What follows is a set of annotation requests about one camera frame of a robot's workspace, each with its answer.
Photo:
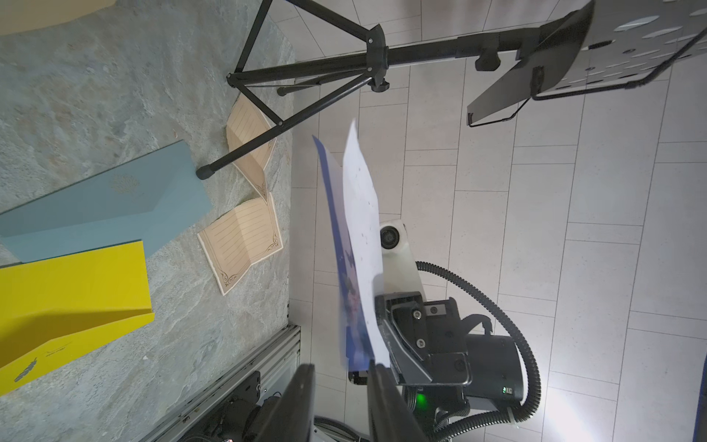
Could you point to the yellow envelope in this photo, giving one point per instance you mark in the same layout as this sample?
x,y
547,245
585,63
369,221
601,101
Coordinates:
x,y
57,310

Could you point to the black perforated music stand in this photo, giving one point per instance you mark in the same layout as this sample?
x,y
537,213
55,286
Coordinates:
x,y
603,46

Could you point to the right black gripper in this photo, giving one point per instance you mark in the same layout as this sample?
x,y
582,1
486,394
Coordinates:
x,y
447,361

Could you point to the kraft tan envelope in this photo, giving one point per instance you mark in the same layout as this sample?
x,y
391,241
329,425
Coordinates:
x,y
29,15

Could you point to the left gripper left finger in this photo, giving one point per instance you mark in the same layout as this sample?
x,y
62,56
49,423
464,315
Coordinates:
x,y
293,414

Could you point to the light teal envelope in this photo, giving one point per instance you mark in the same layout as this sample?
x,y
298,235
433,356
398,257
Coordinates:
x,y
152,199

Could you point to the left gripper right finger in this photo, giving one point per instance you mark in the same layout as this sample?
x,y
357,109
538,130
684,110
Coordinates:
x,y
389,416

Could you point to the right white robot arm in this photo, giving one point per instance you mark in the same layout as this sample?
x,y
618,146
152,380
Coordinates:
x,y
445,426

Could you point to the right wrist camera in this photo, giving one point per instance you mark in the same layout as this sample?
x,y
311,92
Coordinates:
x,y
400,270

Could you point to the white blue floral letter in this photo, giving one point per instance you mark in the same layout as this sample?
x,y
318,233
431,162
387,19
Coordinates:
x,y
354,214

